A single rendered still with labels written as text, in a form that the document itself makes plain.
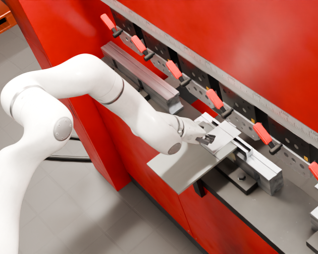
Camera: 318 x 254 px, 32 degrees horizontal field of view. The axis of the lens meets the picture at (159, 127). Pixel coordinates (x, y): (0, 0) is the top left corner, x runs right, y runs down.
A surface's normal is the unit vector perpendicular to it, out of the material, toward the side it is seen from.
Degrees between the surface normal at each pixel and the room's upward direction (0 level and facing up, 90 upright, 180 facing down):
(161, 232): 0
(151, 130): 58
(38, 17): 90
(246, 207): 0
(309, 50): 90
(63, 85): 86
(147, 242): 0
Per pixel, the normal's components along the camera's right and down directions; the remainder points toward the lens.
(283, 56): -0.77, 0.58
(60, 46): 0.59, 0.50
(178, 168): -0.23, -0.64
